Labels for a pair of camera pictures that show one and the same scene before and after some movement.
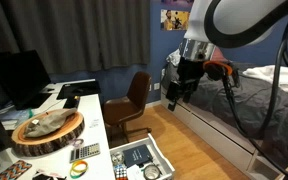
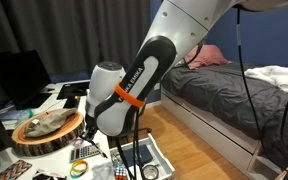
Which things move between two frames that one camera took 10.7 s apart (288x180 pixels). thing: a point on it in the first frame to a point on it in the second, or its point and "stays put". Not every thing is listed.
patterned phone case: [14, 171] stays put
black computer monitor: [20, 77] stays put
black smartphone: [72, 102] stays put
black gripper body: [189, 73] to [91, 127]
